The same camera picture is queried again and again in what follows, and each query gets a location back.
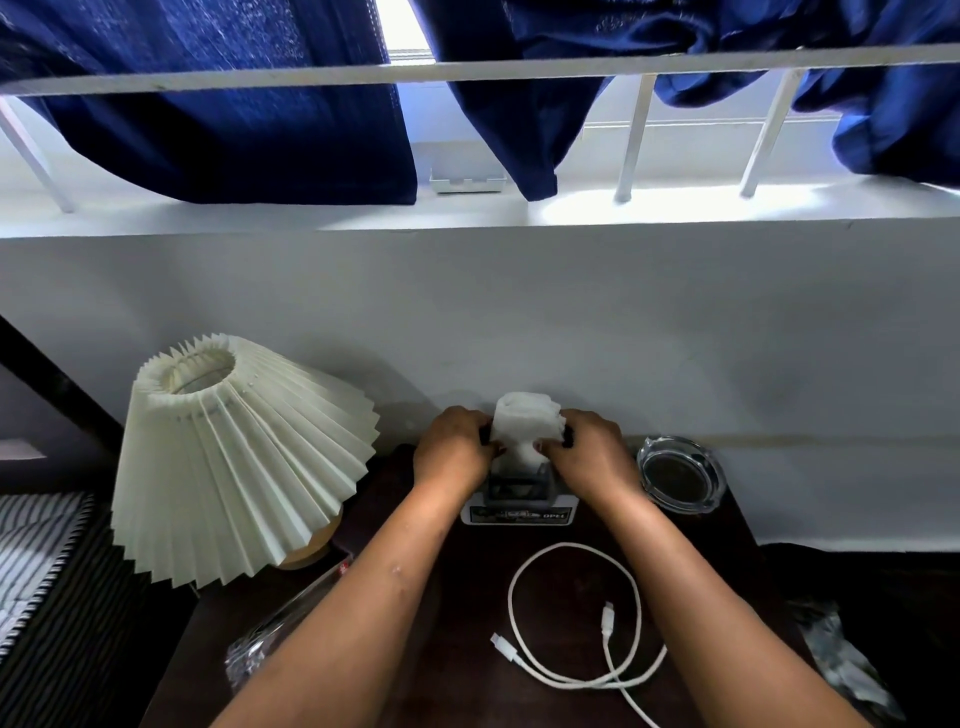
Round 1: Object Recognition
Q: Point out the white window railing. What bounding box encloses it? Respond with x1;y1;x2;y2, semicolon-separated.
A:
0;43;960;215

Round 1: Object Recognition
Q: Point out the striped mattress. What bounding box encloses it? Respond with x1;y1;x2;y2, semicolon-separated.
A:
0;491;144;728

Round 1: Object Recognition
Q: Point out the dark wooden bed frame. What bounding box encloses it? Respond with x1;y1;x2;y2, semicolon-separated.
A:
0;314;125;496

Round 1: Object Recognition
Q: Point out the person's right hand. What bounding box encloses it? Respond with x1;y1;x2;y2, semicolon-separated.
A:
539;408;646;511

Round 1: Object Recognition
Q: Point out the dark wooden bedside table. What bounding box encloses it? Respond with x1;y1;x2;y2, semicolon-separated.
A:
138;442;819;728

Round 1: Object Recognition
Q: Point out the clear drinking glass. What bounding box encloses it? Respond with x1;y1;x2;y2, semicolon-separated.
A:
224;554;354;691

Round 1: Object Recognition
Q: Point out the person's left forearm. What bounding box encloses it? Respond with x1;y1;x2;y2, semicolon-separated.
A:
213;479;481;728

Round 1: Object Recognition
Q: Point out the person's left hand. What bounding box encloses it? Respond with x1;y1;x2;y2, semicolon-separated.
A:
412;405;500;511

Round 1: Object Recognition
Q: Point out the grey tissue box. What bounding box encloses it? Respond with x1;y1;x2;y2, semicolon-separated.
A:
458;423;580;528

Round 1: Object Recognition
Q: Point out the white charging cable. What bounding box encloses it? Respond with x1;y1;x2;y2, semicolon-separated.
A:
489;541;669;728

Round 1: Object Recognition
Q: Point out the blue curtain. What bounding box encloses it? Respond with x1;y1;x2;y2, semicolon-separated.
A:
0;0;419;206
408;0;654;202
652;0;960;189

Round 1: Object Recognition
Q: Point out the cream pleated table lamp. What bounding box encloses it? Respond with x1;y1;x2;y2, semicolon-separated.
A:
110;333;382;590

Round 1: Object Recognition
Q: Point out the white tissue stack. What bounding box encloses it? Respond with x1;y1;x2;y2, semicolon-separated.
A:
489;391;565;481

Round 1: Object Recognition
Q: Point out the person's right forearm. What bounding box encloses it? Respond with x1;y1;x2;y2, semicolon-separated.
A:
599;487;871;728

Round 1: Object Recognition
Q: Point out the clear glass ashtray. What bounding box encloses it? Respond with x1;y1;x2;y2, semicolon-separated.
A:
635;436;727;516

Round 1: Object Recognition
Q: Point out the clear plastic bag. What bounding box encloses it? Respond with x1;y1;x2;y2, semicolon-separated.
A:
787;599;909;725

